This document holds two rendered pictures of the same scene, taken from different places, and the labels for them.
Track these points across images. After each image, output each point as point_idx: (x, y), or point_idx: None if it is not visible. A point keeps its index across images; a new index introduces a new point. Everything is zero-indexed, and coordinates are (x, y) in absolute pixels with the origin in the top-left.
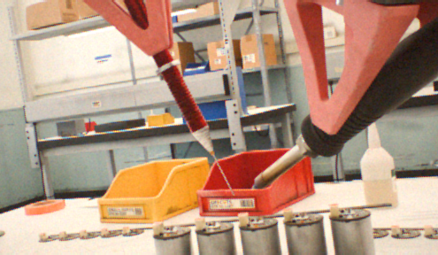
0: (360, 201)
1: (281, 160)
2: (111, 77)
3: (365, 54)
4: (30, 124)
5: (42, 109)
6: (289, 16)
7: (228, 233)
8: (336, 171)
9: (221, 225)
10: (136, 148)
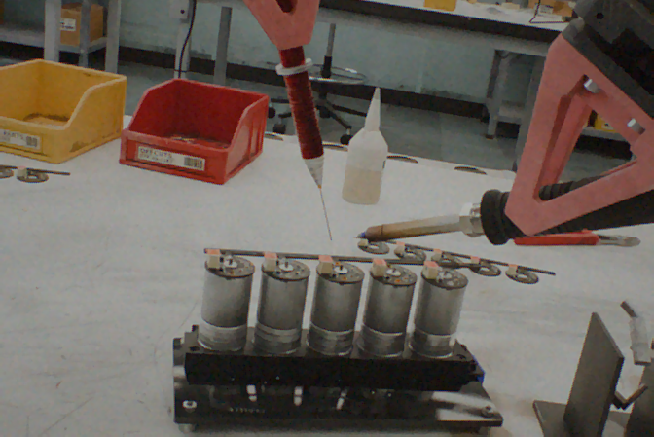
0: (328, 182)
1: (422, 226)
2: None
3: (638, 190)
4: None
5: None
6: (541, 99)
7: (307, 280)
8: (181, 59)
9: (292, 265)
10: None
